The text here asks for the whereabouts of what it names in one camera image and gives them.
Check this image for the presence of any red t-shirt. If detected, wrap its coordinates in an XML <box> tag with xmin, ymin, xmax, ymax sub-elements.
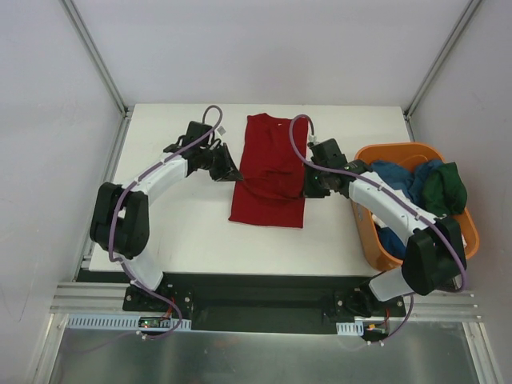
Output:
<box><xmin>229</xmin><ymin>113</ymin><xmax>308</xmax><ymax>229</ymax></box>

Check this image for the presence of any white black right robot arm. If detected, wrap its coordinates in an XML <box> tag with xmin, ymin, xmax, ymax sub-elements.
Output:
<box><xmin>304</xmin><ymin>139</ymin><xmax>467</xmax><ymax>316</ymax></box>

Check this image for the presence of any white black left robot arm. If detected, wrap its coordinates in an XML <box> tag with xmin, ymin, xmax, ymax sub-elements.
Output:
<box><xmin>90</xmin><ymin>122</ymin><xmax>243</xmax><ymax>311</ymax></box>

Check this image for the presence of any white t-shirt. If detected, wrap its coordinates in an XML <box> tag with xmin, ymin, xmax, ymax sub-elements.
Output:
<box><xmin>371</xmin><ymin>214</ymin><xmax>467</xmax><ymax>248</ymax></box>

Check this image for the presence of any blue t-shirt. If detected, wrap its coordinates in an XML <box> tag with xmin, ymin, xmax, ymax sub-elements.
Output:
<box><xmin>372</xmin><ymin>159</ymin><xmax>443</xmax><ymax>260</ymax></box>

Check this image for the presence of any orange plastic laundry basket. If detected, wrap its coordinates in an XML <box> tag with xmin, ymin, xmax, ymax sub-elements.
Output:
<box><xmin>352</xmin><ymin>142</ymin><xmax>480</xmax><ymax>271</ymax></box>

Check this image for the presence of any green t-shirt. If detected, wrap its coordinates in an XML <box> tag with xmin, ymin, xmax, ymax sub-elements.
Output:
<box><xmin>422</xmin><ymin>162</ymin><xmax>468</xmax><ymax>217</ymax></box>

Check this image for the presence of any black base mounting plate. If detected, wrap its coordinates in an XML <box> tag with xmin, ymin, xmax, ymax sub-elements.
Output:
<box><xmin>122</xmin><ymin>271</ymin><xmax>415</xmax><ymax>333</ymax></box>

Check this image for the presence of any right white cable duct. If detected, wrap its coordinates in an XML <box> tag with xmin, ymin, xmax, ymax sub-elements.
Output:
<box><xmin>336</xmin><ymin>321</ymin><xmax>364</xmax><ymax>337</ymax></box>

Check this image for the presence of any white cable duct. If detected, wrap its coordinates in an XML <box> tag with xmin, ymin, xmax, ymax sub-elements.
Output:
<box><xmin>67</xmin><ymin>314</ymin><xmax>192</xmax><ymax>332</ymax></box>
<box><xmin>336</xmin><ymin>321</ymin><xmax>364</xmax><ymax>337</ymax></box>

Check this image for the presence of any aluminium front rail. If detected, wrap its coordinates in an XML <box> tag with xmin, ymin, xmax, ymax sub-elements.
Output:
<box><xmin>50</xmin><ymin>282</ymin><xmax>484</xmax><ymax>322</ymax></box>

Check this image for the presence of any left aluminium frame post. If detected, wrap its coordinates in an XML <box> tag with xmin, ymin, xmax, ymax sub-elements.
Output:
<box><xmin>59</xmin><ymin>0</ymin><xmax>133</xmax><ymax>117</ymax></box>

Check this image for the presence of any aluminium frame post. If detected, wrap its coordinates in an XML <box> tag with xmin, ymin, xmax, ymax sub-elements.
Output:
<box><xmin>59</xmin><ymin>0</ymin><xmax>133</xmax><ymax>117</ymax></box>
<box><xmin>403</xmin><ymin>0</ymin><xmax>484</xmax><ymax>122</ymax></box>

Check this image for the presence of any left white cable duct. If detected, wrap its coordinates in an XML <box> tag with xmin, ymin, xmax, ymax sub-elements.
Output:
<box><xmin>67</xmin><ymin>314</ymin><xmax>192</xmax><ymax>332</ymax></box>

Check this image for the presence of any right aluminium frame post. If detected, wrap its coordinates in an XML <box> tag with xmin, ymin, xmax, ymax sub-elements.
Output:
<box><xmin>403</xmin><ymin>0</ymin><xmax>484</xmax><ymax>122</ymax></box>

